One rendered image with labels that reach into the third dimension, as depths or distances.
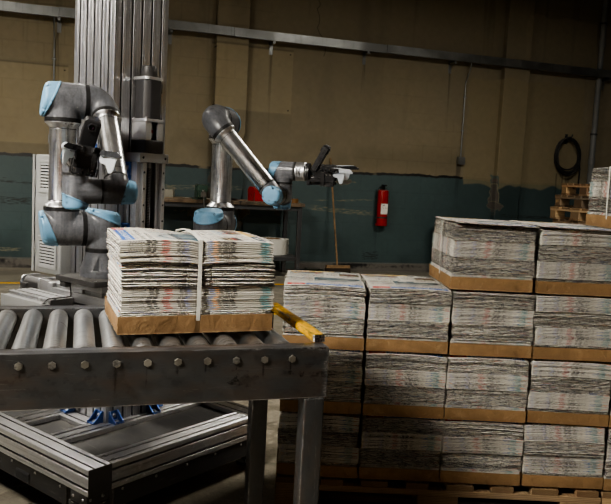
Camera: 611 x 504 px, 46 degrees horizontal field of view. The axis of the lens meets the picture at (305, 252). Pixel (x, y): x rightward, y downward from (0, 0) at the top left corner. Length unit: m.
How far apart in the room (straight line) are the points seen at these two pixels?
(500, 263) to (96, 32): 1.68
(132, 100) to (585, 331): 1.83
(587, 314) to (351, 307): 0.82
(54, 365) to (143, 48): 1.55
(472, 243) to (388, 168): 7.25
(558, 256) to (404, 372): 0.66
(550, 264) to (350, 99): 7.18
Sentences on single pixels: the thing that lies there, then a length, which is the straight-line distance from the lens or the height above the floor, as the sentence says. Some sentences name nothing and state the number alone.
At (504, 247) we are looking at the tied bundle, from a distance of 2.55.
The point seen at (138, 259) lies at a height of 0.98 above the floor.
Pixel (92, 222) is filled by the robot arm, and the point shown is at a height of 1.01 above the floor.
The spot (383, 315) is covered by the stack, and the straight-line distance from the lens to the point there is 2.51.
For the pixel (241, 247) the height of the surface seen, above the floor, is 1.01.
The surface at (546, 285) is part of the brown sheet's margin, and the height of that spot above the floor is 0.87.
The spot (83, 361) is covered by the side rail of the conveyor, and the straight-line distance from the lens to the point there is 1.59.
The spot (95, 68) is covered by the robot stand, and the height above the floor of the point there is 1.55.
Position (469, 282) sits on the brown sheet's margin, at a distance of 2.53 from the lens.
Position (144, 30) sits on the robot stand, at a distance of 2.86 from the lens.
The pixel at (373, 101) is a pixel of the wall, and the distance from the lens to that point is 9.68.
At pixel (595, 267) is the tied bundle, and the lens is 2.66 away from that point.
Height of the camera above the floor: 1.19
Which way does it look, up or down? 6 degrees down
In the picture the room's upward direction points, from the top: 3 degrees clockwise
